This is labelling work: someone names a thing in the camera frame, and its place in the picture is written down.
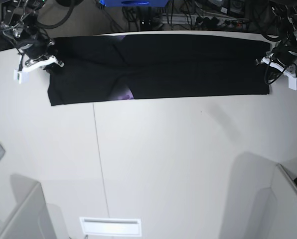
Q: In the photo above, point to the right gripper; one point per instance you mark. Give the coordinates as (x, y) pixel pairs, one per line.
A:
(36, 47)

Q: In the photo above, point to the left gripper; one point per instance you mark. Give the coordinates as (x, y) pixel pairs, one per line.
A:
(284, 53)

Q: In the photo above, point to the black T-shirt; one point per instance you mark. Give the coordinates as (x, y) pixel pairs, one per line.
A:
(155, 66)

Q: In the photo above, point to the blue box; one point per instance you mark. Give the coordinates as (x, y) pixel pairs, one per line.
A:
(130, 3)

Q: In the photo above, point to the white power strip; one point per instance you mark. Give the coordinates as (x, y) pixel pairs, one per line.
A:
(194, 19)

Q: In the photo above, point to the white partition panel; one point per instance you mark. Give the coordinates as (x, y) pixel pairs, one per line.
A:
(30, 218)

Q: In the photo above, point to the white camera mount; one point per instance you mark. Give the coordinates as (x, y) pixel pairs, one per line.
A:
(275, 70)
(20, 74)

